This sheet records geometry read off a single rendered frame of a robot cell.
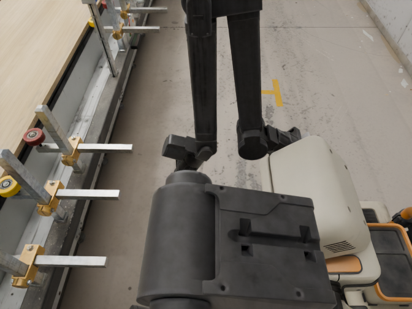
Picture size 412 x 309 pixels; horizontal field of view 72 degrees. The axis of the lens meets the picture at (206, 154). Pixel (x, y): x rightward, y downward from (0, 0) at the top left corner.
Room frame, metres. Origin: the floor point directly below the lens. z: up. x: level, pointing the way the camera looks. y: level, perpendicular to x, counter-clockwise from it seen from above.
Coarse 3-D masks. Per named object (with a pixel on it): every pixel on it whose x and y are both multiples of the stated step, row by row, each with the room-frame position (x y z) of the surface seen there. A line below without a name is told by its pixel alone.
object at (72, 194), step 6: (18, 192) 0.57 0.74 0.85; (24, 192) 0.57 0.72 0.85; (60, 192) 0.57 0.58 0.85; (66, 192) 0.57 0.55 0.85; (72, 192) 0.57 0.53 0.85; (78, 192) 0.57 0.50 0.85; (84, 192) 0.57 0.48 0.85; (90, 192) 0.57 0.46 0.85; (96, 192) 0.57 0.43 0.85; (102, 192) 0.57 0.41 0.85; (108, 192) 0.56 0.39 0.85; (114, 192) 0.56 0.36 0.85; (120, 192) 0.57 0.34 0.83; (12, 198) 0.56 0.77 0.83; (18, 198) 0.56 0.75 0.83; (24, 198) 0.56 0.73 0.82; (30, 198) 0.56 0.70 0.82; (60, 198) 0.55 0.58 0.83; (66, 198) 0.55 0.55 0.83; (72, 198) 0.55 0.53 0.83; (78, 198) 0.55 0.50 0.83; (84, 198) 0.55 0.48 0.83; (90, 198) 0.55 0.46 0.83; (96, 198) 0.55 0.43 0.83; (102, 198) 0.55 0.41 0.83; (108, 198) 0.55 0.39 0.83; (114, 198) 0.54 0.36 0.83
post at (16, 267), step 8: (0, 256) 0.28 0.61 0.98; (8, 256) 0.29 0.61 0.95; (0, 264) 0.26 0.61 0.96; (8, 264) 0.27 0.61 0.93; (16, 264) 0.28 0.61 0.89; (24, 264) 0.29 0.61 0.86; (8, 272) 0.26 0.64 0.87; (16, 272) 0.26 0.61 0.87; (24, 272) 0.27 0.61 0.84; (40, 280) 0.27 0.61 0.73
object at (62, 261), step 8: (16, 256) 0.33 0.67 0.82; (40, 256) 0.33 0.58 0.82; (48, 256) 0.33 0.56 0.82; (56, 256) 0.33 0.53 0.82; (64, 256) 0.33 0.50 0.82; (72, 256) 0.33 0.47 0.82; (80, 256) 0.33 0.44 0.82; (88, 256) 0.33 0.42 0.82; (96, 256) 0.32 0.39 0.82; (40, 264) 0.30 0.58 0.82; (48, 264) 0.30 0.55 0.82; (56, 264) 0.30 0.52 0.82; (64, 264) 0.30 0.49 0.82; (72, 264) 0.30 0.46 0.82; (80, 264) 0.30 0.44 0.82; (88, 264) 0.30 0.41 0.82; (96, 264) 0.30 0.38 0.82; (104, 264) 0.30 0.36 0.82
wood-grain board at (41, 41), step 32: (32, 0) 2.14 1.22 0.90; (64, 0) 2.12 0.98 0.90; (0, 32) 1.69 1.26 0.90; (32, 32) 1.69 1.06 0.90; (64, 32) 1.68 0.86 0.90; (0, 64) 1.36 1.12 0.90; (32, 64) 1.35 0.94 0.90; (64, 64) 1.35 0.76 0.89; (0, 96) 1.09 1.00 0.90; (32, 96) 1.08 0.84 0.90; (0, 128) 0.87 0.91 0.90
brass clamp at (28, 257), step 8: (24, 248) 0.36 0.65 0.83; (40, 248) 0.36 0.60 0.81; (24, 256) 0.33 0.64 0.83; (32, 256) 0.33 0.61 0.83; (32, 264) 0.30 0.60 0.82; (32, 272) 0.28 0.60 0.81; (16, 280) 0.25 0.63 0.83; (24, 280) 0.25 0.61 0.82; (32, 280) 0.26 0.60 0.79; (24, 288) 0.24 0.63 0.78
